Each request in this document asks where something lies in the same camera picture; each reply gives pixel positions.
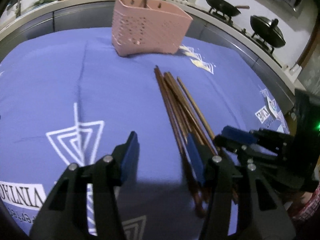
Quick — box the person's hand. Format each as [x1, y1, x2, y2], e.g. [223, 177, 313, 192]
[292, 185, 319, 221]

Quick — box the gas stove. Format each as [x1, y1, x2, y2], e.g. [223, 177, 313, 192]
[201, 11, 283, 68]

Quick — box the black lidded wok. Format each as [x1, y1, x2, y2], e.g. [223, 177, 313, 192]
[250, 15, 286, 48]

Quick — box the blue printed tablecloth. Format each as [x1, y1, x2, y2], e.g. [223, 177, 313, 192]
[1, 28, 288, 239]

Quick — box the pink plastic utensil basket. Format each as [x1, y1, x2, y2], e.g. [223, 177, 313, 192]
[111, 0, 193, 57]

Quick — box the black wok with handle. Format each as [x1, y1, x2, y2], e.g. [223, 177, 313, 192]
[206, 0, 250, 18]

